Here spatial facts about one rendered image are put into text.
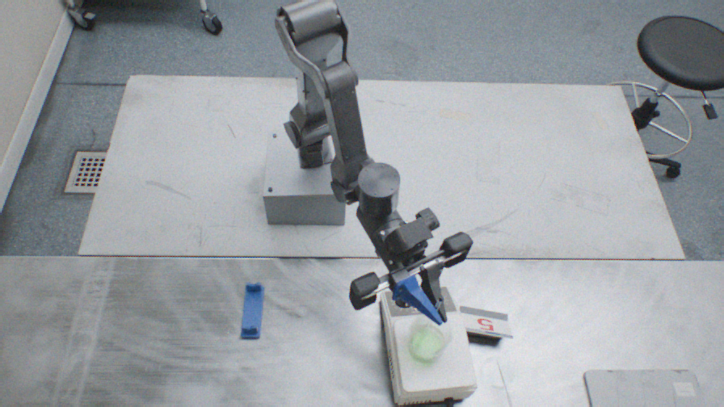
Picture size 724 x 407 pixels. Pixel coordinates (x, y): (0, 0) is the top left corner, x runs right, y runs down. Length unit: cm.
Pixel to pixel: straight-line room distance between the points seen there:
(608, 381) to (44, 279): 103
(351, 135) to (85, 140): 192
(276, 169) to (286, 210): 8
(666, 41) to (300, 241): 152
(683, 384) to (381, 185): 68
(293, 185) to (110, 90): 182
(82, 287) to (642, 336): 104
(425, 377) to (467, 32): 229
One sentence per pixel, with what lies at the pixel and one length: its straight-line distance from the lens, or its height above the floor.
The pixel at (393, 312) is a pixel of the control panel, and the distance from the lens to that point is 96.
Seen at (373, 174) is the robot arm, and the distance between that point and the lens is 73.
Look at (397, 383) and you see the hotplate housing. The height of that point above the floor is 97.
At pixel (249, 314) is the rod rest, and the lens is 101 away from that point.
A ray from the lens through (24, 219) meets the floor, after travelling 244.
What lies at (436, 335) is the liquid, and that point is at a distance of 90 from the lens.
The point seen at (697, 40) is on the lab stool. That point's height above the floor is 64.
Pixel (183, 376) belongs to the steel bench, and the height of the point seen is 90.
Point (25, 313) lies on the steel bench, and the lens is 115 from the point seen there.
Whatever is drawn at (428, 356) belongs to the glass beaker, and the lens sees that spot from 86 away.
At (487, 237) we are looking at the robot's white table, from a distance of 113.
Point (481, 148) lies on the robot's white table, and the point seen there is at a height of 90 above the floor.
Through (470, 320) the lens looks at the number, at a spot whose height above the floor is 92.
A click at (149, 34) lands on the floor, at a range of 296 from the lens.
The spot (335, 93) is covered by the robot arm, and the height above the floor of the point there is 134.
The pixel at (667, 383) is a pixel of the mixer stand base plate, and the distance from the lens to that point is 113.
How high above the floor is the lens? 185
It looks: 58 degrees down
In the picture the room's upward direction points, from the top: 5 degrees clockwise
